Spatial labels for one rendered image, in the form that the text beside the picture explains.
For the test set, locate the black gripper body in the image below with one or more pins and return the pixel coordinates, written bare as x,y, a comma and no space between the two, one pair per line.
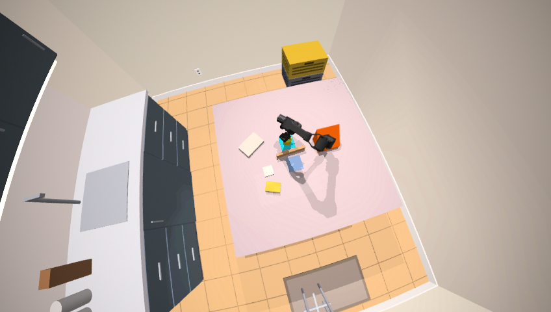
284,137

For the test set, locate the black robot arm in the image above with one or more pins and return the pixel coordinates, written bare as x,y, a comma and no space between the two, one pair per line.
324,141

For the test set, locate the yellow rectangular block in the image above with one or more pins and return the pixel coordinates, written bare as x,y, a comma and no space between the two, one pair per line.
273,186

